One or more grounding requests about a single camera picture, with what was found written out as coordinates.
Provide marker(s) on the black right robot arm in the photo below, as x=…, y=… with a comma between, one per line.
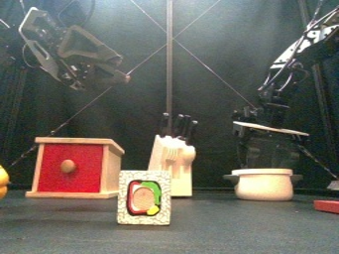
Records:
x=317, y=37

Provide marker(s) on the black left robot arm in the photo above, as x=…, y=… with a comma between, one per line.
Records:
x=77, y=11

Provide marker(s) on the sushi rice block toy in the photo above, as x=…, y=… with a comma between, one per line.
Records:
x=142, y=197

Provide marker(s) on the white toy pot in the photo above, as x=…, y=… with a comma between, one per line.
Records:
x=263, y=185

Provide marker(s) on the small white object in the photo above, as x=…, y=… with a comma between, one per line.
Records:
x=333, y=185

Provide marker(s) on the red flat block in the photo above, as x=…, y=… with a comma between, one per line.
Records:
x=327, y=205

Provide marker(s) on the white wooden knife block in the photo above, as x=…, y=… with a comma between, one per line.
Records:
x=176, y=175

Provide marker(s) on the wooden box with red drawer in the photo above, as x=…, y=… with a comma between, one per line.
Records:
x=70, y=167

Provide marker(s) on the yellow toy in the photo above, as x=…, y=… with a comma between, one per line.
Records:
x=2, y=182

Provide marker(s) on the vertical metal frame pole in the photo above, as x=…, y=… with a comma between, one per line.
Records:
x=169, y=59

